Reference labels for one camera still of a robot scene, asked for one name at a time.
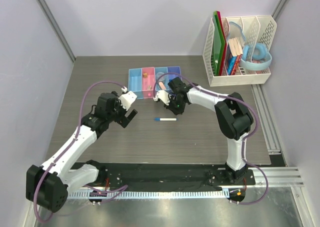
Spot white file organizer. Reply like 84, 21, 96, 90
202, 15, 277, 87

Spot blue headphones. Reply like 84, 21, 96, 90
240, 43, 273, 71

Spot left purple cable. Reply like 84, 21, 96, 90
32, 80, 129, 223

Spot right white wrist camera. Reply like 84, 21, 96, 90
153, 90, 170, 106

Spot red folder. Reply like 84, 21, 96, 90
216, 11, 227, 76

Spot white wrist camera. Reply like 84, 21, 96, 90
118, 91, 137, 111
153, 90, 170, 106

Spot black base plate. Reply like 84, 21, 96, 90
69, 162, 257, 191

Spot pink drawer box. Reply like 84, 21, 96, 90
142, 67, 156, 99

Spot clear tape roll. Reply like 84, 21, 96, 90
155, 72, 166, 82

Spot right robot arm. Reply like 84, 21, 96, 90
154, 77, 254, 185

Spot light blue drawer box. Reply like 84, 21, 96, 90
128, 68, 144, 100

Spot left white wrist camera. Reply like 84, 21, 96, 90
118, 91, 137, 111

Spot white cable duct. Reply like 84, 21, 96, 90
67, 188, 230, 200

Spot pink eraser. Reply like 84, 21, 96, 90
158, 81, 167, 91

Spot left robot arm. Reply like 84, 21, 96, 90
25, 91, 138, 213

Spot green folder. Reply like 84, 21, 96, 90
211, 11, 222, 76

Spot blue marker pen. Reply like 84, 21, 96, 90
154, 117, 178, 122

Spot books stack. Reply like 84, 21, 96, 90
226, 37, 243, 76

